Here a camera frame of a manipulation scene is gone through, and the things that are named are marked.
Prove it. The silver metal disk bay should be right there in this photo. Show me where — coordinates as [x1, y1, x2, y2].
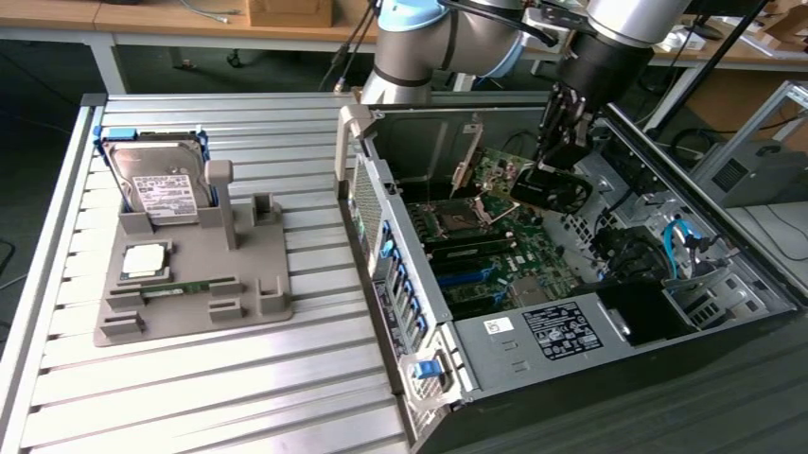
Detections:
[661, 262, 774, 332]

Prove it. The aluminium profile frame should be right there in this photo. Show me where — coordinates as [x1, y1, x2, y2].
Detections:
[744, 79, 808, 143]

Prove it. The graphics card with metal bracket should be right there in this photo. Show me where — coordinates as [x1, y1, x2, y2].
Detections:
[450, 112, 595, 217]

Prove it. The silver hard disk drive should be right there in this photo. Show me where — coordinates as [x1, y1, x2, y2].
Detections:
[100, 134, 213, 227]

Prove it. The green RAM stick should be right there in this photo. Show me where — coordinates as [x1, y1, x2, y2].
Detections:
[139, 279, 213, 298]

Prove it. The wooden desk with clutter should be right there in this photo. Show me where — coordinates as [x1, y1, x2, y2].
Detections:
[519, 9, 808, 96]

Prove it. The grey power supply unit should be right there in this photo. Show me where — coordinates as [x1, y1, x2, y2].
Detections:
[450, 291, 633, 393]

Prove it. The blue disk caddy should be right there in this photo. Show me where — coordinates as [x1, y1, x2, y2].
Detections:
[90, 125, 219, 214]

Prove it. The silver CPU chip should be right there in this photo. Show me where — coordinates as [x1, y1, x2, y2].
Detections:
[120, 243, 173, 280]

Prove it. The grey plastic parts rack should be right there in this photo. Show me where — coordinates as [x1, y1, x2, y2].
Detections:
[92, 158, 295, 350]

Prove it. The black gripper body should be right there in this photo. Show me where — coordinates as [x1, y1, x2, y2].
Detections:
[554, 30, 655, 103]

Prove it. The black monitor stand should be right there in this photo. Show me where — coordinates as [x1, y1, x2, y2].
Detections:
[686, 13, 725, 42]

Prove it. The folded brown cardboard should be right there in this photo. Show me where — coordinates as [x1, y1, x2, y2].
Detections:
[760, 4, 808, 53]

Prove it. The wooden desk with white legs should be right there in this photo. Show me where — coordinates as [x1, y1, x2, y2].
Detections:
[0, 0, 380, 94]

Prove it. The green motherboard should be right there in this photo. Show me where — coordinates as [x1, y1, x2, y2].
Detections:
[403, 196, 586, 321]

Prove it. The light grey cable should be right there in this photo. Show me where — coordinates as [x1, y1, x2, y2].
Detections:
[177, 0, 244, 24]

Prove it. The black stand pole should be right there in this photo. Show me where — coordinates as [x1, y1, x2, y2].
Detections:
[646, 0, 778, 141]

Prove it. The brown cardboard box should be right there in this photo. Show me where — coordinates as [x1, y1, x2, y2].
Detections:
[245, 0, 335, 27]

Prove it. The black RAM stick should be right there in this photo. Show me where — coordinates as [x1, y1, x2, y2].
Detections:
[426, 236, 519, 261]

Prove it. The black wire bundle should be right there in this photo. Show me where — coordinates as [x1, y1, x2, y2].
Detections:
[589, 226, 670, 285]

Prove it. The white small box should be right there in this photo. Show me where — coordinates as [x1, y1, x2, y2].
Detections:
[661, 26, 707, 53]

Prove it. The blue SATA wire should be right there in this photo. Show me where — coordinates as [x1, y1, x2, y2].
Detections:
[661, 215, 699, 285]

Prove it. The CPU socket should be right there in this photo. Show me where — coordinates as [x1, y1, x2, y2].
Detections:
[427, 201, 487, 237]

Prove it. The open PC case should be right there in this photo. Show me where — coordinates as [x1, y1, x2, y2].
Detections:
[334, 92, 808, 454]

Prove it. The metal socket cover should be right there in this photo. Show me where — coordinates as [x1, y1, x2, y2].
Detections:
[472, 191, 522, 223]

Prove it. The grey equipment cabinet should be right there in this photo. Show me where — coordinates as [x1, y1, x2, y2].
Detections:
[690, 136, 808, 209]

